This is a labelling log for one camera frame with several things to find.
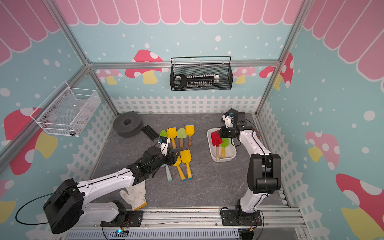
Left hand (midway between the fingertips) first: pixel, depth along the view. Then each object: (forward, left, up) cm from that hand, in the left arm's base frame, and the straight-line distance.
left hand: (176, 152), depth 83 cm
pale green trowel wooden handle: (+24, 0, -14) cm, 28 cm away
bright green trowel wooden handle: (+22, +13, -12) cm, 28 cm away
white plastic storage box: (+10, -34, -14) cm, 38 cm away
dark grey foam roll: (+27, +38, -8) cm, 47 cm away
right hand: (+15, -25, 0) cm, 29 cm away
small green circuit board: (-37, +25, -16) cm, 47 cm away
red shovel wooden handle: (+10, -24, -2) cm, 26 cm away
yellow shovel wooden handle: (+26, -6, -13) cm, 30 cm away
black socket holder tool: (+37, -2, +21) cm, 43 cm away
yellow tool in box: (+4, -5, -14) cm, 15 cm away
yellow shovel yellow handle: (+24, +7, -14) cm, 28 cm away
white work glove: (-20, +21, -13) cm, 32 cm away
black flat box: (+9, -33, +20) cm, 40 cm away
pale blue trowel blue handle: (-10, +4, -11) cm, 15 cm away
